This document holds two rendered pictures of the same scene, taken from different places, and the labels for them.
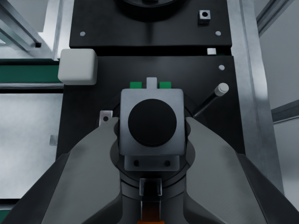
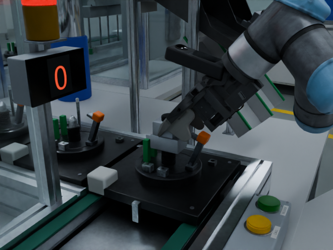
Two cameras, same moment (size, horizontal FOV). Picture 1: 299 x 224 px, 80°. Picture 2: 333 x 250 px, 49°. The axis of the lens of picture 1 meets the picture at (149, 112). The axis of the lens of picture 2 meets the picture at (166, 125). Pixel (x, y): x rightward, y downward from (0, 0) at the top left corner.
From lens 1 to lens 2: 69 cm
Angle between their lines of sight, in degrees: 63
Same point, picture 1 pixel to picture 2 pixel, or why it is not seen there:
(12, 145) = not seen: outside the picture
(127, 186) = (186, 173)
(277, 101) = not seen: hidden behind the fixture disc
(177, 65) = (136, 154)
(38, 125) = (107, 237)
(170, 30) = (114, 150)
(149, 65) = (127, 160)
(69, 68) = (103, 174)
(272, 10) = (137, 127)
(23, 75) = (69, 215)
